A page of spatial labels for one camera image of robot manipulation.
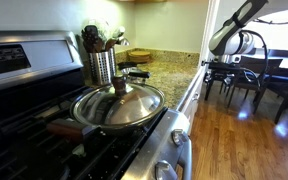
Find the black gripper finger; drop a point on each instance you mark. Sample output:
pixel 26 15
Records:
pixel 209 76
pixel 216 81

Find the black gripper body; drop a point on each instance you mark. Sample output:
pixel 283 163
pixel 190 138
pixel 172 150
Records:
pixel 225 70

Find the wide wooden spice drawer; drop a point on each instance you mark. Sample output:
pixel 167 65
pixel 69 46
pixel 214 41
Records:
pixel 194 95

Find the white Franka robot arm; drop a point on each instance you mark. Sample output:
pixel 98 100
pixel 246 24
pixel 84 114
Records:
pixel 237 43

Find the black door latch plate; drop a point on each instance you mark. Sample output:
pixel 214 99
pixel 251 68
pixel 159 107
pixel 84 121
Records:
pixel 203 62

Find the silver stove knob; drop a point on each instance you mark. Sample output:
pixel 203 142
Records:
pixel 164 170
pixel 179 137

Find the steel pan lid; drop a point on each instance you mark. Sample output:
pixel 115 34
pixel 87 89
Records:
pixel 134 103

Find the metal ladle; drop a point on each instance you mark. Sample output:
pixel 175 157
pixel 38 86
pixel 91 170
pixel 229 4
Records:
pixel 124 41

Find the wooden spoon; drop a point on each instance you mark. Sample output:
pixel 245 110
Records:
pixel 110 45

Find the perforated steel utensil holder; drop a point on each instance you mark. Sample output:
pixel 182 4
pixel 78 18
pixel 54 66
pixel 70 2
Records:
pixel 100 68

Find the pale translucent kitchen utensil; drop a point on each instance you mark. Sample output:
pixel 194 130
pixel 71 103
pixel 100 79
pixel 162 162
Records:
pixel 102 28

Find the black spatula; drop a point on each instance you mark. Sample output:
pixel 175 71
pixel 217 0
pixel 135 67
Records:
pixel 91 38

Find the stainless steel gas stove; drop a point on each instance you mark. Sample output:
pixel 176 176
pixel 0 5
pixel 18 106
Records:
pixel 44 56

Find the black cast iron grate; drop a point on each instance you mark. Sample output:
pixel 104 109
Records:
pixel 34 156

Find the white door frame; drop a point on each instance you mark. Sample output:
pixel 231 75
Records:
pixel 209 33

